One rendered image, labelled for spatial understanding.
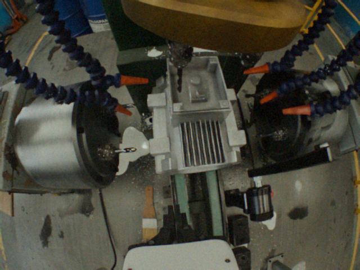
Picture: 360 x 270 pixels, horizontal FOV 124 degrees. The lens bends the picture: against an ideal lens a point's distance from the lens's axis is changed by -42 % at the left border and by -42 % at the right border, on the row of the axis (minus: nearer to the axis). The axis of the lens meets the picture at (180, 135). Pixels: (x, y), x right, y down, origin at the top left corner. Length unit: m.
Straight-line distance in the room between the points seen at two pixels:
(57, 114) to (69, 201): 0.47
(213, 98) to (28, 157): 0.38
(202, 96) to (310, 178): 0.66
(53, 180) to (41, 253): 0.61
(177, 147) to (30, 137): 0.29
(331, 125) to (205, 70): 0.31
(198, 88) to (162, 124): 0.11
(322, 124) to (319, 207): 0.56
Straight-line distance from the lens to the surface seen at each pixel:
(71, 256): 0.81
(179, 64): 0.17
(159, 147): 0.32
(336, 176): 1.00
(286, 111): 0.26
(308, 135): 0.37
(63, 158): 0.31
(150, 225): 0.60
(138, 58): 0.34
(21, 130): 0.39
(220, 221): 0.49
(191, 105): 0.30
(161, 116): 0.35
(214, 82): 0.34
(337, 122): 0.45
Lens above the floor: 1.38
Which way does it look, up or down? 73 degrees down
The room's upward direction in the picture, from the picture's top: 4 degrees clockwise
